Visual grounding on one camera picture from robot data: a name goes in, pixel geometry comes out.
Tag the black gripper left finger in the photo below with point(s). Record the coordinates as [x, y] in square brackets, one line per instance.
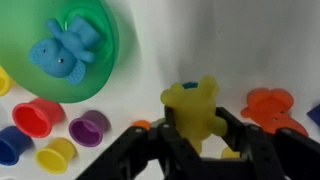
[143, 150]

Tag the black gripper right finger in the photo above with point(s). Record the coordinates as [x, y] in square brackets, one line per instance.
[266, 150]

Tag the yellow spiky blob toy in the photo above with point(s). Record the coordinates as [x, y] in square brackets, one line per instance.
[195, 110]

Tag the green translucent bowl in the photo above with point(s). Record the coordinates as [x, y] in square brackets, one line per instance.
[100, 80]

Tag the small orange cup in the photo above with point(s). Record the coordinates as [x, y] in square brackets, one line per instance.
[141, 124]

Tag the small yellow rubber toy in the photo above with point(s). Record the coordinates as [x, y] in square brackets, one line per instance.
[230, 153]

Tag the orange rubber animal toy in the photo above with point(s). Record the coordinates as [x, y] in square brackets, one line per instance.
[271, 110]

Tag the purple cup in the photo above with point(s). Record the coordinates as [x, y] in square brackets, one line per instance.
[88, 128]

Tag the blue toy block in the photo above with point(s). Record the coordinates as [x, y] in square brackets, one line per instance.
[315, 115]

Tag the teal rubber toy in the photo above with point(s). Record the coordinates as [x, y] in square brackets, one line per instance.
[190, 85]

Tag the yellow cup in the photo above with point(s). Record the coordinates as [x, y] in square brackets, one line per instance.
[4, 81]
[55, 156]

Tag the red cup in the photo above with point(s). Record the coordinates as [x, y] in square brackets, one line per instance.
[35, 116]

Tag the blue rubber elephant toy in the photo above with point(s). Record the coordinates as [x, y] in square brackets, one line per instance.
[63, 53]

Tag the blue cup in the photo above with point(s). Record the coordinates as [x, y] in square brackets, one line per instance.
[11, 145]

